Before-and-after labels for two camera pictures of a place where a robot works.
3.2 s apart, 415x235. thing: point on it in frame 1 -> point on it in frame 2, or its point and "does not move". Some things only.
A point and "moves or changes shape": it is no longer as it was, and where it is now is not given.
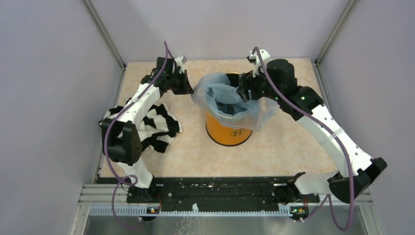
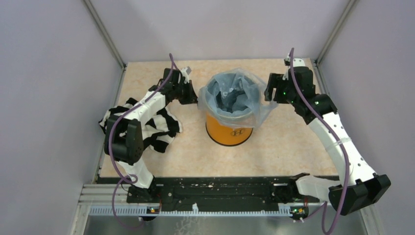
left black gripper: [187, 88] -> [193, 96]
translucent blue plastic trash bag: [215, 91] moves or changes shape
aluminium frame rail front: [102, 196] does not move
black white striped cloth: [158, 129] does not move
